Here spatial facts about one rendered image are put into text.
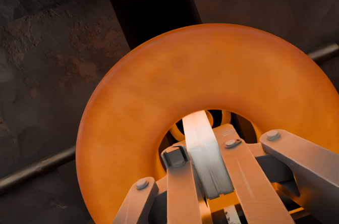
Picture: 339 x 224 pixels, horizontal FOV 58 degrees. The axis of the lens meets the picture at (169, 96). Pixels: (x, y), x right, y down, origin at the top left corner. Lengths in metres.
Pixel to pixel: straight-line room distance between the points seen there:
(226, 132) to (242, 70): 0.03
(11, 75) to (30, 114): 0.03
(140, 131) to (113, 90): 0.03
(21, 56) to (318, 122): 0.22
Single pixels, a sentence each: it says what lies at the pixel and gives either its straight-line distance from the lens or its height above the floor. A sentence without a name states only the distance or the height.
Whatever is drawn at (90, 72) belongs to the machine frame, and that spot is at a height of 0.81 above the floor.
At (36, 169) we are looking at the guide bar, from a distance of 0.27.
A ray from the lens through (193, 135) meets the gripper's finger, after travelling 0.16.
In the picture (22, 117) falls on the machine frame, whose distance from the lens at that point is 0.28.
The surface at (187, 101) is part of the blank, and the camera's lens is 0.16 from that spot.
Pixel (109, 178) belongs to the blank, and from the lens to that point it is 0.18.
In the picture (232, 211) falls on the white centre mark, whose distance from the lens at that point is 0.18.
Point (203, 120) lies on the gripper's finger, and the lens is 0.18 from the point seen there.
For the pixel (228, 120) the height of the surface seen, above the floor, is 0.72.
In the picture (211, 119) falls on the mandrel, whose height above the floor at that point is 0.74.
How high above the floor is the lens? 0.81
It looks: 9 degrees down
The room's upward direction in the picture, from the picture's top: 22 degrees counter-clockwise
